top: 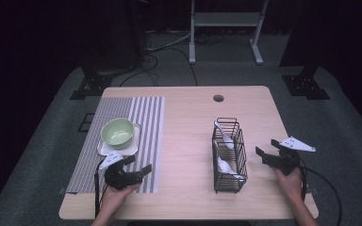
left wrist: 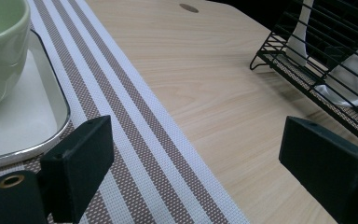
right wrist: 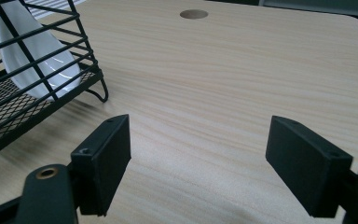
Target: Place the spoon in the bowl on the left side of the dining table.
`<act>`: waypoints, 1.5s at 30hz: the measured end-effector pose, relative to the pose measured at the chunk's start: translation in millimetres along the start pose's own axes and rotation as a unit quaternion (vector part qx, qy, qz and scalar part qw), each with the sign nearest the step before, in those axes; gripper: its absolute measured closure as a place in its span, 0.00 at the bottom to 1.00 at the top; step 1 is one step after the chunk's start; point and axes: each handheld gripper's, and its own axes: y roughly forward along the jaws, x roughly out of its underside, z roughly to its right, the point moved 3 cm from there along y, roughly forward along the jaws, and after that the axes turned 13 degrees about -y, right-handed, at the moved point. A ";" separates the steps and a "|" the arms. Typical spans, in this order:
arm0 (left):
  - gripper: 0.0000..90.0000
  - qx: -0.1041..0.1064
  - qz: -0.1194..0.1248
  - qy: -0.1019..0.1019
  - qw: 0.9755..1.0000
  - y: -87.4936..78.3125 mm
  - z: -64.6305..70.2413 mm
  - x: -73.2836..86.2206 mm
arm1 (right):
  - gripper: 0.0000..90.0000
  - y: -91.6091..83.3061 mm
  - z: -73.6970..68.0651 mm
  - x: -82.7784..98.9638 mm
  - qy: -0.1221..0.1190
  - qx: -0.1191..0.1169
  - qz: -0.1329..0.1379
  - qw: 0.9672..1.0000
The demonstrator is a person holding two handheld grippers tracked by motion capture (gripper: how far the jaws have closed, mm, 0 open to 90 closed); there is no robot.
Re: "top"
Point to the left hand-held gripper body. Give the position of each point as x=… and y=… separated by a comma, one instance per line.
x=118, y=179

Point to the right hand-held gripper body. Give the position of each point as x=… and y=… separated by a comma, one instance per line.
x=284, y=161

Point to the light green bowl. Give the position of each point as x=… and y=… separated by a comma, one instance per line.
x=118, y=133

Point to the person's left hand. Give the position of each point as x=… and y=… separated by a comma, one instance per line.
x=113, y=201

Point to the person's right hand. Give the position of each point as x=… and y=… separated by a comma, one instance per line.
x=292, y=185

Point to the white square plate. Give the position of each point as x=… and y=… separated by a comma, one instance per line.
x=135, y=144

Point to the grey striped placemat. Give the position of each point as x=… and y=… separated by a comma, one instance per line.
x=147, y=125

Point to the black stand base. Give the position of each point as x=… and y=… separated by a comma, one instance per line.
x=306, y=84
x=91, y=84

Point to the white metal stand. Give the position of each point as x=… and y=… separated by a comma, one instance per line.
x=226, y=19

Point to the black floor outlet frame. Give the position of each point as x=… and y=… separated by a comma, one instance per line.
x=86, y=122

